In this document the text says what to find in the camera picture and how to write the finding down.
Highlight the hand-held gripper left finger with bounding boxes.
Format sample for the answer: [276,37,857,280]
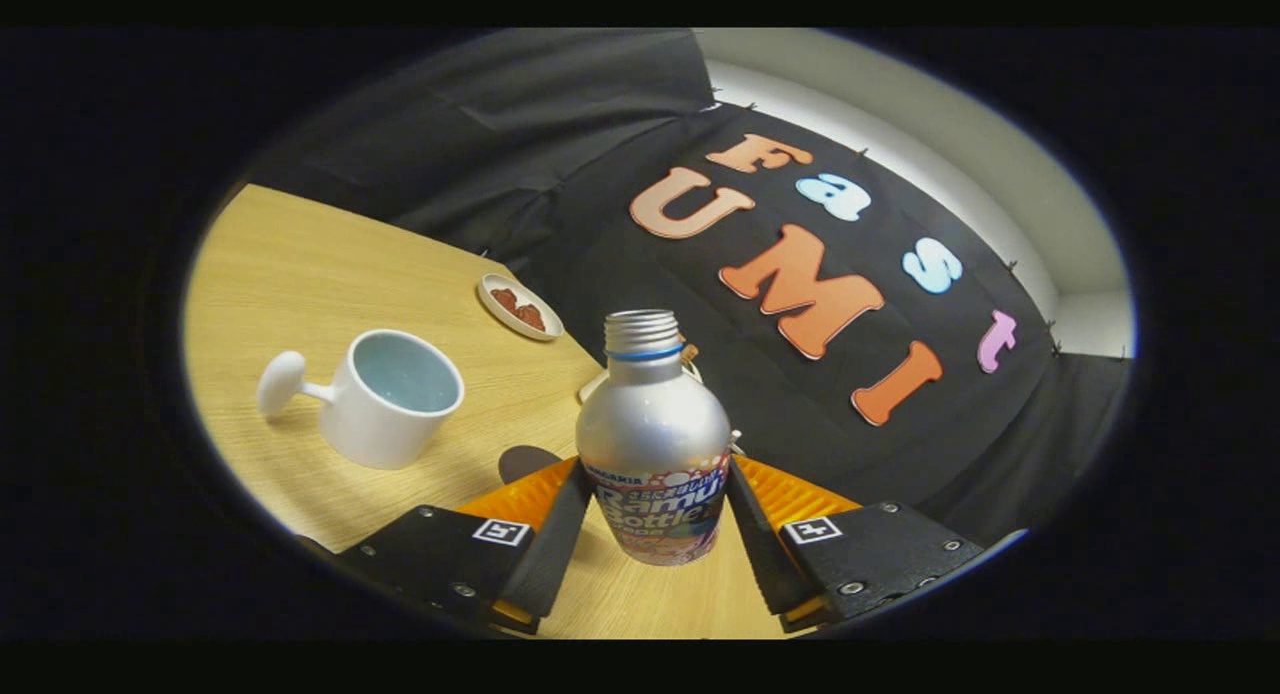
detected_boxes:
[340,456,593,635]

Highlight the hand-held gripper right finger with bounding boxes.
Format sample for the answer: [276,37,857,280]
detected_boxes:
[725,454,991,632]

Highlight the dark brown round coaster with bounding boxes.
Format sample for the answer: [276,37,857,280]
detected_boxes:
[498,445,563,485]

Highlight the silver juice bottle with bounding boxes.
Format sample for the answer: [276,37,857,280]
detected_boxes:
[575,309,733,567]

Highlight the white cup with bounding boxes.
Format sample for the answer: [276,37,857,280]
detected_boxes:
[256,329,466,471]

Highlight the white toaster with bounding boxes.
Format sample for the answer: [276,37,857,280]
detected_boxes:
[578,342,703,405]

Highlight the small plate with red food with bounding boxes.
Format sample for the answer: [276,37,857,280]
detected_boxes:
[478,273,565,342]

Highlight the wooden table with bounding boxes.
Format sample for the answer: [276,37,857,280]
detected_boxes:
[182,184,791,640]

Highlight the black backdrop cloth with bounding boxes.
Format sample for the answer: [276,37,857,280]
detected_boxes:
[240,28,1136,550]

